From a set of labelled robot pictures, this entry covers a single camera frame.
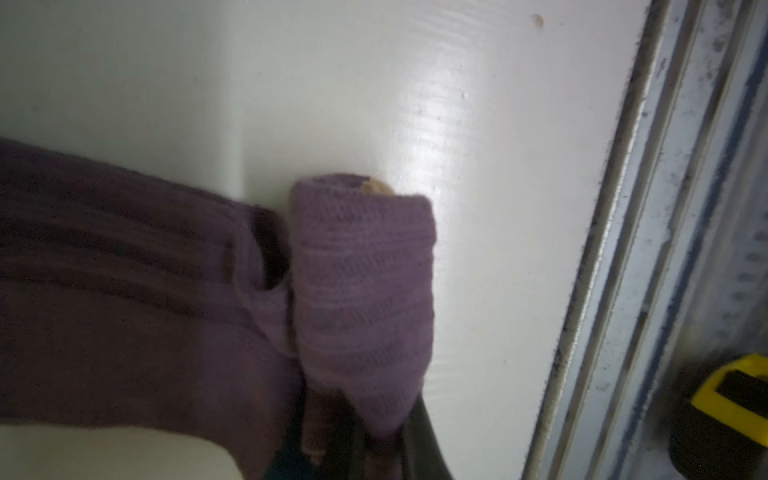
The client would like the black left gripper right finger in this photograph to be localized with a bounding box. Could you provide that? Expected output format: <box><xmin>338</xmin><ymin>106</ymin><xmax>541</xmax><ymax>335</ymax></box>
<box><xmin>400</xmin><ymin>395</ymin><xmax>453</xmax><ymax>480</ymax></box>

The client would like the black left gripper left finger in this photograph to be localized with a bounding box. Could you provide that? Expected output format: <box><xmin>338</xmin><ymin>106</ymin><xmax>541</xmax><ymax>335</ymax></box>
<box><xmin>315</xmin><ymin>407</ymin><xmax>367</xmax><ymax>480</ymax></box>

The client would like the purple sock yellow cuff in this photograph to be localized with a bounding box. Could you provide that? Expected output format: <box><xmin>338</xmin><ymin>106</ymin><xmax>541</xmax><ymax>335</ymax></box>
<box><xmin>1</xmin><ymin>140</ymin><xmax>436</xmax><ymax>479</ymax></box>

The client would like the yellow black tape measure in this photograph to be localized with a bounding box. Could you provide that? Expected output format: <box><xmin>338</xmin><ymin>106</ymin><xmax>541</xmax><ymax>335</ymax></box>
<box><xmin>668</xmin><ymin>353</ymin><xmax>767</xmax><ymax>480</ymax></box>

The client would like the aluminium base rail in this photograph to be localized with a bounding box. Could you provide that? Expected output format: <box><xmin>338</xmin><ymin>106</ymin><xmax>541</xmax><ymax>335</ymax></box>
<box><xmin>523</xmin><ymin>1</ymin><xmax>767</xmax><ymax>479</ymax></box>

